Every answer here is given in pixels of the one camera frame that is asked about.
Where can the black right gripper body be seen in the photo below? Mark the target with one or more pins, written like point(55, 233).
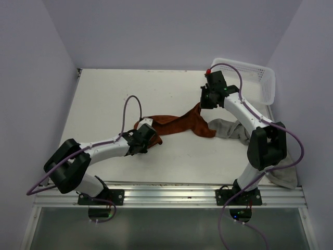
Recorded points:
point(206, 101)

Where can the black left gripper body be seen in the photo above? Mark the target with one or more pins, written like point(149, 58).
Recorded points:
point(143, 149)

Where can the rust brown towel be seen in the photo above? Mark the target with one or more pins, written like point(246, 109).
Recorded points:
point(192, 120)

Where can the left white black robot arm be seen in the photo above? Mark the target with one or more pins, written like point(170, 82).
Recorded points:
point(68, 165)

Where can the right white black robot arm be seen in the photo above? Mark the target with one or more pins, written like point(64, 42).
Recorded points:
point(267, 146)

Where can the grey towel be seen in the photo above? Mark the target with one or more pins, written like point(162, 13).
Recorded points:
point(230, 130)

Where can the white perforated plastic basket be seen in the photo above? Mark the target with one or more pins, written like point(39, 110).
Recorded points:
point(258, 82)

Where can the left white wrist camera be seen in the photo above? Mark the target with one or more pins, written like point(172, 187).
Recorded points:
point(144, 121)

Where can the aluminium mounting rail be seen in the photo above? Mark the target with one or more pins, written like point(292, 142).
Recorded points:
point(178, 196)

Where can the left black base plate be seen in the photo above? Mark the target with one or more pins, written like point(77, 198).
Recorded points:
point(117, 196)

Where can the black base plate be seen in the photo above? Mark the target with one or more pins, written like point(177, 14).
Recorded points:
point(117, 196)
point(245, 198)

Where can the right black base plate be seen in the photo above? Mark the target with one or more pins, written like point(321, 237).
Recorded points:
point(245, 198)

